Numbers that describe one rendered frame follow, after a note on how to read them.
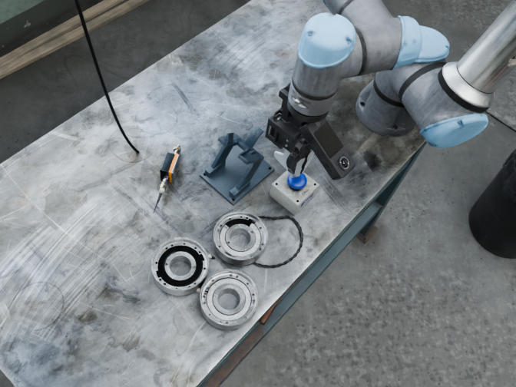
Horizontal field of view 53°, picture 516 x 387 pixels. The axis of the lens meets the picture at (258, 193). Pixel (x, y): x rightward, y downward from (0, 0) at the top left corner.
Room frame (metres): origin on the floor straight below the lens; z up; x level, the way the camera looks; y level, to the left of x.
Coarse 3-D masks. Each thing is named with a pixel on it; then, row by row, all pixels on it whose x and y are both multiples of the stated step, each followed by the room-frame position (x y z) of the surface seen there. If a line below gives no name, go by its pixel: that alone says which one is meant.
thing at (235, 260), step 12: (228, 216) 0.48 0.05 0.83; (240, 216) 0.48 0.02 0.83; (252, 216) 0.48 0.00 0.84; (216, 228) 0.44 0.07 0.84; (240, 228) 0.46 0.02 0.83; (264, 228) 0.46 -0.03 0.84; (216, 240) 0.42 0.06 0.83; (228, 240) 0.43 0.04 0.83; (252, 240) 0.44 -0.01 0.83; (264, 240) 0.44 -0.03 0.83; (216, 252) 0.40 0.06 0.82; (240, 264) 0.39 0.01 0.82
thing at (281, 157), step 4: (276, 152) 0.58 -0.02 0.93; (280, 152) 0.58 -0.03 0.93; (284, 152) 0.57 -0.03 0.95; (288, 152) 0.56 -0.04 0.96; (276, 156) 0.58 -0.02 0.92; (280, 156) 0.57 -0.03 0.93; (284, 156) 0.57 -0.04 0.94; (288, 156) 0.56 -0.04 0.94; (280, 160) 0.57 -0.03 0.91; (284, 160) 0.57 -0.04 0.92; (300, 160) 0.55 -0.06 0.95; (284, 164) 0.57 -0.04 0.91; (296, 164) 0.54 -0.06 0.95; (300, 164) 0.56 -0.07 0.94; (296, 168) 0.55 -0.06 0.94; (300, 168) 0.56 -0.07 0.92; (288, 172) 0.55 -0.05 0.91; (296, 172) 0.55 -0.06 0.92; (292, 176) 0.55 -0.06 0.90; (296, 176) 0.56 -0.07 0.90
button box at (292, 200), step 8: (280, 176) 0.58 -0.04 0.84; (272, 184) 0.56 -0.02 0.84; (280, 184) 0.56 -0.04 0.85; (288, 184) 0.57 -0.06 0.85; (312, 184) 0.58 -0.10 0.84; (272, 192) 0.56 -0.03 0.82; (280, 192) 0.55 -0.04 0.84; (288, 192) 0.55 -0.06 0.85; (296, 192) 0.55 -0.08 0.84; (304, 192) 0.56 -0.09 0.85; (312, 192) 0.56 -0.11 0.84; (280, 200) 0.54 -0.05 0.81; (288, 200) 0.54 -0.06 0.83; (296, 200) 0.53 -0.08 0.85; (304, 200) 0.54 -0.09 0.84; (288, 208) 0.53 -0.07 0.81; (296, 208) 0.52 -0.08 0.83
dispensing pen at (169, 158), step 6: (174, 150) 0.61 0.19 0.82; (180, 150) 0.61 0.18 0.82; (168, 156) 0.58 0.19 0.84; (168, 162) 0.56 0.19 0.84; (162, 168) 0.55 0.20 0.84; (168, 168) 0.55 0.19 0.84; (162, 174) 0.54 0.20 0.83; (168, 174) 0.54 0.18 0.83; (162, 180) 0.53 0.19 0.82; (168, 180) 0.53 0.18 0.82; (162, 186) 0.52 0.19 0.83; (162, 192) 0.50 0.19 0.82; (156, 204) 0.47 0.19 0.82
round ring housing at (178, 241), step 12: (168, 240) 0.40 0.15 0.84; (180, 240) 0.40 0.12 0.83; (192, 240) 0.41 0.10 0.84; (156, 252) 0.37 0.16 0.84; (180, 252) 0.38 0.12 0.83; (204, 252) 0.39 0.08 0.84; (156, 264) 0.35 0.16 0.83; (168, 264) 0.35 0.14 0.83; (192, 264) 0.36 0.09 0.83; (204, 264) 0.37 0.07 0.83; (156, 276) 0.32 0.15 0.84; (180, 276) 0.34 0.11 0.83; (204, 276) 0.34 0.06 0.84; (168, 288) 0.31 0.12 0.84; (180, 288) 0.31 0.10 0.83; (192, 288) 0.32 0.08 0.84
